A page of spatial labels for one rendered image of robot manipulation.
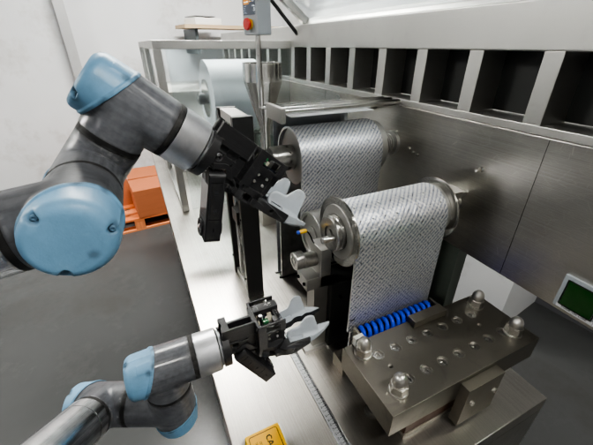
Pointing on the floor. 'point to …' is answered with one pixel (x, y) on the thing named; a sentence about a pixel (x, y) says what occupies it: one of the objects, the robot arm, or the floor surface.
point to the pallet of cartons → (143, 199)
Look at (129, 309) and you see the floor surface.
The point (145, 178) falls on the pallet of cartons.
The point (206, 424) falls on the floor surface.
